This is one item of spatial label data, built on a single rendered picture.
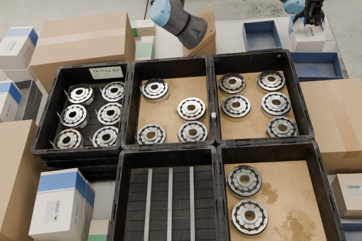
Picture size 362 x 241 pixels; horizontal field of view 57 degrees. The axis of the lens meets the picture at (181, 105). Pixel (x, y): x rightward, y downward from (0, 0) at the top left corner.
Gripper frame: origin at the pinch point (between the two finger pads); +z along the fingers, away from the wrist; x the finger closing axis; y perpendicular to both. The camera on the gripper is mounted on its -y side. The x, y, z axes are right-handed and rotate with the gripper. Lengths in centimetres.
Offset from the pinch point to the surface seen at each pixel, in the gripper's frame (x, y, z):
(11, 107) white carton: -127, 43, -3
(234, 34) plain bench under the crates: -32.1, -8.1, 6.4
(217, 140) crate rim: -41, 69, -17
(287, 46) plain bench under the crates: -7.6, 2.8, 6.2
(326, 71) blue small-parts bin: 6.3, 20.2, 5.7
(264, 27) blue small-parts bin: -17.5, -8.2, 3.3
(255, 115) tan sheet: -28, 53, -7
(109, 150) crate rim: -76, 72, -17
